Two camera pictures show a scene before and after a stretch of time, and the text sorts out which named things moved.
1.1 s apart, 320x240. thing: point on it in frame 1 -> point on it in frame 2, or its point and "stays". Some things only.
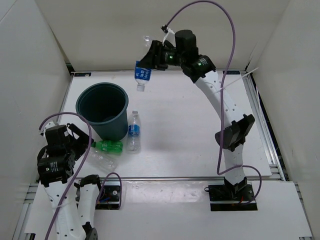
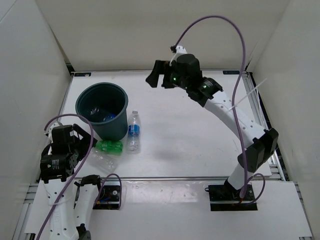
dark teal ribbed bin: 104,106 stays
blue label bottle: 142,75 -> 103,116
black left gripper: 82,141 stays
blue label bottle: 134,145 stays
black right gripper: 150,61 -> 159,68
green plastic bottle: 109,146 stays
